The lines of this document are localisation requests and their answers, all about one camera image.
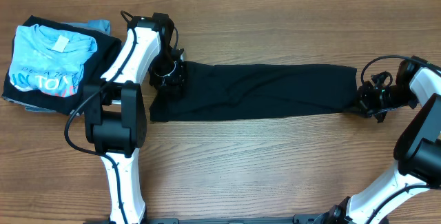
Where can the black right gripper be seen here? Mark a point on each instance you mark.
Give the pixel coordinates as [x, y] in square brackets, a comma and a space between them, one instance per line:
[364, 105]

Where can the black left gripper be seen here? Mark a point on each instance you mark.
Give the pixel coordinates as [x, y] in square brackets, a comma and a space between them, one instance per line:
[176, 82]

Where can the black t-shirt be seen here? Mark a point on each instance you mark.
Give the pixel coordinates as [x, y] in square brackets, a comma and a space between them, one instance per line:
[233, 92]

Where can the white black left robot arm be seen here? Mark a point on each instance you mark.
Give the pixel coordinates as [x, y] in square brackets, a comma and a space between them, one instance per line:
[115, 117]

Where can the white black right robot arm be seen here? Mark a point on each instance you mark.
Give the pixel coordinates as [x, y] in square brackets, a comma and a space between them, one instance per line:
[416, 155]

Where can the light blue printed t-shirt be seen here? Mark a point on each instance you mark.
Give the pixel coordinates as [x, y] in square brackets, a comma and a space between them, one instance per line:
[49, 60]

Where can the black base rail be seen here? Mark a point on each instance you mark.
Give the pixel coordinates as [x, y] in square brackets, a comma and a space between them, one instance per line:
[296, 219]

